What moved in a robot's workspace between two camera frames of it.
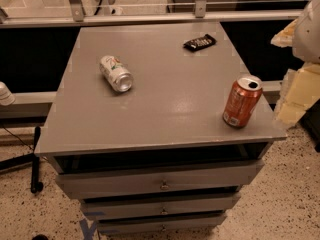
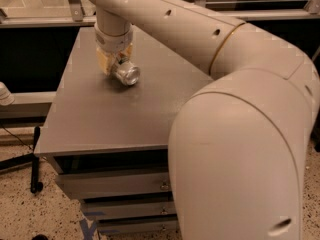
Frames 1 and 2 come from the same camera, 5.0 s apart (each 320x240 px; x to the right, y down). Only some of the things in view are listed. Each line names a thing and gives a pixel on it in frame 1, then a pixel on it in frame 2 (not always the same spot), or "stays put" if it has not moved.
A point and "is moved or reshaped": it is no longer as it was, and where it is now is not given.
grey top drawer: x=114 y=183 stays put
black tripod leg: x=36 y=185 stays put
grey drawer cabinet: x=158 y=157 stays put
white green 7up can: x=119 y=76 is moved or reshaped
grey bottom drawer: x=160 y=225 stays put
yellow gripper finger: x=284 y=38 -> x=115 y=44
